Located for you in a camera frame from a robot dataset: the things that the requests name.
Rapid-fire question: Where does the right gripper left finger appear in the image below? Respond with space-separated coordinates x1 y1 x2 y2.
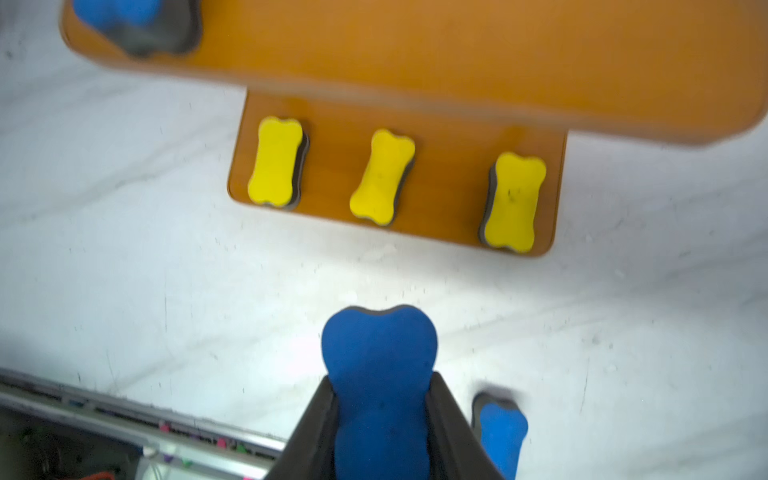
264 376 339 480

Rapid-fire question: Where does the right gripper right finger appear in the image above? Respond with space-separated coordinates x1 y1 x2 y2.
425 372 503 480

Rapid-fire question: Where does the blue eraser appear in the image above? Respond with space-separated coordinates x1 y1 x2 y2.
321 305 438 479
72 0 203 57
471 391 529 480

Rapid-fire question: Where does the yellow eraser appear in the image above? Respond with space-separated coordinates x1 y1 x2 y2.
247 116 309 210
349 129 416 227
479 152 547 254

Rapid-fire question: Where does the orange two-tier wooden shelf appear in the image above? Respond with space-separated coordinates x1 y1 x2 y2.
60 1 767 257

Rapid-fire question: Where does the aluminium front rail frame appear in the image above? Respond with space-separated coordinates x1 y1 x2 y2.
1 369 286 479

